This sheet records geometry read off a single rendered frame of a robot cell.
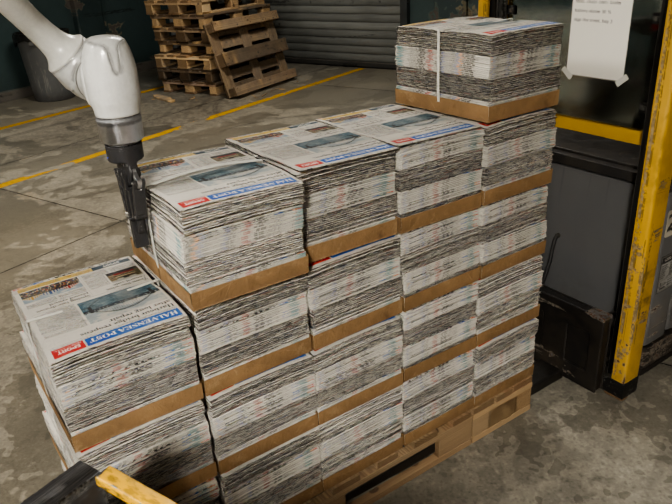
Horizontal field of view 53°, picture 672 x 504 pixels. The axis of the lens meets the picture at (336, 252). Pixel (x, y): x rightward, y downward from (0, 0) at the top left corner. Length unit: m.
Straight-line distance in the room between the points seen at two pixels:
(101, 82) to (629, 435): 1.92
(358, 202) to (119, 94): 0.59
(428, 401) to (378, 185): 0.73
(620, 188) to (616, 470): 0.91
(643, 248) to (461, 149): 0.77
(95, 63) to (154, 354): 0.59
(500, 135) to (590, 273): 0.92
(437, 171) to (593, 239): 0.98
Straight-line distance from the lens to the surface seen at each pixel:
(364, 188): 1.61
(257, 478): 1.79
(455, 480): 2.20
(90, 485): 1.14
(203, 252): 1.39
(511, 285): 2.11
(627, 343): 2.45
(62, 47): 1.54
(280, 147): 1.67
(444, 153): 1.74
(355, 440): 1.92
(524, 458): 2.31
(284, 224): 1.46
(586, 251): 2.61
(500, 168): 1.92
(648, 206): 2.24
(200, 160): 1.64
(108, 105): 1.42
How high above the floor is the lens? 1.52
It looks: 25 degrees down
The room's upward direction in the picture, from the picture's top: 3 degrees counter-clockwise
